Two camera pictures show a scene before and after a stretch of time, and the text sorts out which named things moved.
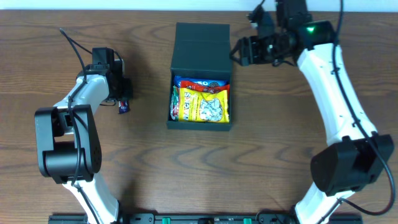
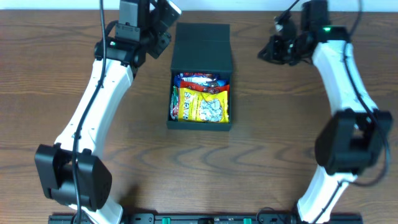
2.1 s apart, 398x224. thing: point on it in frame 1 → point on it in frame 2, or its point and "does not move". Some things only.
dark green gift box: (201, 50) does not move
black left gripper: (125, 90) → (158, 43)
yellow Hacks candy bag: (196, 106) does not move
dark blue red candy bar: (124, 106) → (198, 86)
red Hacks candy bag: (189, 84) does not move
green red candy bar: (174, 106) does not move
